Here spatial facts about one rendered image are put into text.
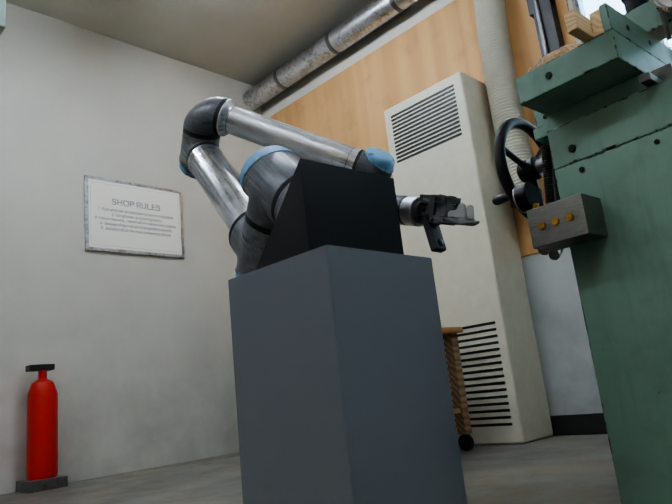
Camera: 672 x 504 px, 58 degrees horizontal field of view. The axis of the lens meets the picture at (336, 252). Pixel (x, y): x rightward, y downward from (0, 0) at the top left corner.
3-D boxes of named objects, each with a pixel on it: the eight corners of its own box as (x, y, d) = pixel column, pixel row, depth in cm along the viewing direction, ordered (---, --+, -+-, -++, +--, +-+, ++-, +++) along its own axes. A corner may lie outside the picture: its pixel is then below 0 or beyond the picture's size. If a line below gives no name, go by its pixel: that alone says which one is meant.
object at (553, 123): (631, 162, 157) (628, 148, 158) (720, 131, 142) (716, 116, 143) (550, 132, 131) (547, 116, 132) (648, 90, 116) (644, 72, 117)
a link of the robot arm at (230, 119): (200, 83, 188) (402, 152, 175) (195, 121, 194) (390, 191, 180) (179, 88, 178) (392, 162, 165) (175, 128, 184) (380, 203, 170)
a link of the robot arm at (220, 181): (258, 239, 134) (173, 119, 188) (245, 303, 142) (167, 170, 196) (318, 237, 141) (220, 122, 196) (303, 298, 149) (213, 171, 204)
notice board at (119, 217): (183, 258, 391) (180, 191, 401) (184, 258, 390) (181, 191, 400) (84, 250, 346) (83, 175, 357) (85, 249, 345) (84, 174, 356)
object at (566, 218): (552, 251, 127) (545, 215, 129) (609, 236, 118) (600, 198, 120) (530, 249, 121) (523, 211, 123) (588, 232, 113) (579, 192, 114)
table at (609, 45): (610, 166, 171) (605, 147, 172) (730, 124, 149) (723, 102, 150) (481, 122, 132) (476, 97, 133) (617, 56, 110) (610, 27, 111)
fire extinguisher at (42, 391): (53, 485, 306) (53, 365, 320) (68, 486, 293) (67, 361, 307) (15, 491, 294) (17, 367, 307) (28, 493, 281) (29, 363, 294)
